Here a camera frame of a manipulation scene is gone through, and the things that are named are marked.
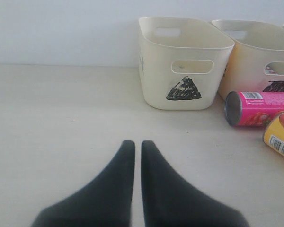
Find cream bin with square mark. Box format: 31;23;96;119
212;19;284;98

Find pink chips can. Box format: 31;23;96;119
224;91;284;126

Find cream bin with triangle mark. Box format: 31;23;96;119
138;17;235;110

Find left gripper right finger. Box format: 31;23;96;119
141;140;249;227

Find yellow chips can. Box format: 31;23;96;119
263;112;284;157

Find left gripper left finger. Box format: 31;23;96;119
32;140;135;227

